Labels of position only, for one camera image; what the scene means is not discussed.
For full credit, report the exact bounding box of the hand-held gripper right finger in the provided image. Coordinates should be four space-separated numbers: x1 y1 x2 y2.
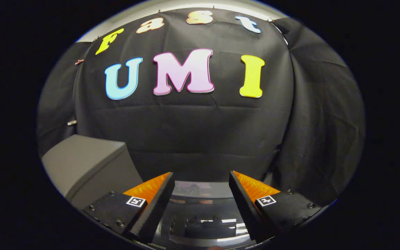
228 170 323 243

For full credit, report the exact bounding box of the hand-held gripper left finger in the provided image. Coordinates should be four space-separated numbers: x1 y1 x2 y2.
82 172 175 243

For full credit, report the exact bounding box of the dark glass washing machine lid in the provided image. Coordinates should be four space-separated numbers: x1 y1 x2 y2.
151 180 260 249

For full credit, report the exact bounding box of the grey cabinet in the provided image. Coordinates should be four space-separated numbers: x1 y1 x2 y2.
42 135 145 209

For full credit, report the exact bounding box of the black backdrop cloth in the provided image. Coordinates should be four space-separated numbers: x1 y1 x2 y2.
37 8 366 206

